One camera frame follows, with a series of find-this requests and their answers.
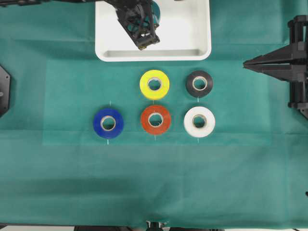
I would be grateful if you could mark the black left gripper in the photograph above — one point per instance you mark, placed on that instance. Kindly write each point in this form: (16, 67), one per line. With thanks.
(123, 10)

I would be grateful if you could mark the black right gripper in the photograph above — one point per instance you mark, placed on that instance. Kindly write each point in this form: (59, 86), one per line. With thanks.
(296, 53)

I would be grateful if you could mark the teal tape roll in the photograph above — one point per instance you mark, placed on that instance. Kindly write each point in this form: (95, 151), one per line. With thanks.
(156, 10)

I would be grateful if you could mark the white plastic case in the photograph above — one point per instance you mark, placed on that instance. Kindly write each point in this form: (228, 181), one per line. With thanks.
(184, 32)

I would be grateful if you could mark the yellow tape roll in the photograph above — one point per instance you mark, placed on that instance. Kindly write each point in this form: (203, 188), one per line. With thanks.
(154, 84)

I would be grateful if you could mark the black tape roll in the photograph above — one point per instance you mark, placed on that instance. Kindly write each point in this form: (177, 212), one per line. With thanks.
(199, 83)

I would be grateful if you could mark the red tape roll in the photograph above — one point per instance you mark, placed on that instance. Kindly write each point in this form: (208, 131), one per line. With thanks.
(155, 119)

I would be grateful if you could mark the blue tape roll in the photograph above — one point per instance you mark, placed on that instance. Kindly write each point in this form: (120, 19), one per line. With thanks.
(108, 123)

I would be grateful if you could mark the white tape roll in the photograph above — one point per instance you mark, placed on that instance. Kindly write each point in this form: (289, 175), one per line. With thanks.
(199, 122)

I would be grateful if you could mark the green table cloth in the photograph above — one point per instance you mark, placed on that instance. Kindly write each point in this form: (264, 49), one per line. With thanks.
(250, 172)

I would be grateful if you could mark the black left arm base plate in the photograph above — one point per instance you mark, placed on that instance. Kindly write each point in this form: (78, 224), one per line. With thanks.
(5, 81)

